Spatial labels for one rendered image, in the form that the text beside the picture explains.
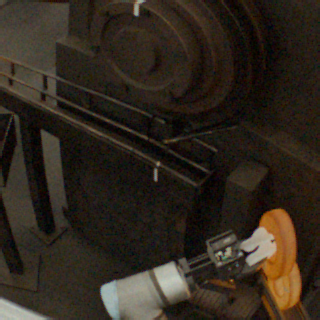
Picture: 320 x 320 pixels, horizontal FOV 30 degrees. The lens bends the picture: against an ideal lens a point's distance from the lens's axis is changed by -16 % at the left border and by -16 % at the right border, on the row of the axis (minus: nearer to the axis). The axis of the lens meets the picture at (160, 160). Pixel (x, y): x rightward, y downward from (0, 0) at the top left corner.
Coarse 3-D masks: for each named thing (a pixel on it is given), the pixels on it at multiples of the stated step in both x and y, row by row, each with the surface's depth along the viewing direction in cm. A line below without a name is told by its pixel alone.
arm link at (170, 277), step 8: (168, 264) 119; (160, 272) 117; (168, 272) 117; (176, 272) 116; (160, 280) 116; (168, 280) 116; (176, 280) 115; (184, 280) 117; (168, 288) 115; (176, 288) 115; (184, 288) 115; (168, 296) 116; (176, 296) 116; (184, 296) 116
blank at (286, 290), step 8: (296, 264) 134; (296, 272) 132; (272, 280) 143; (280, 280) 142; (288, 280) 132; (296, 280) 132; (272, 288) 143; (280, 288) 142; (288, 288) 132; (296, 288) 132; (280, 296) 138; (288, 296) 132; (296, 296) 132; (280, 304) 138; (288, 304) 133
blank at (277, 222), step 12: (264, 216) 125; (276, 216) 119; (288, 216) 119; (264, 228) 125; (276, 228) 118; (288, 228) 117; (276, 240) 119; (288, 240) 116; (276, 252) 126; (288, 252) 115; (264, 264) 127; (276, 264) 120; (288, 264) 116; (276, 276) 120
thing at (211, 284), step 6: (204, 282) 119; (210, 282) 119; (216, 282) 121; (222, 282) 123; (228, 282) 125; (234, 282) 127; (204, 288) 120; (210, 288) 121; (216, 288) 122; (222, 288) 123; (228, 288) 124; (234, 288) 126
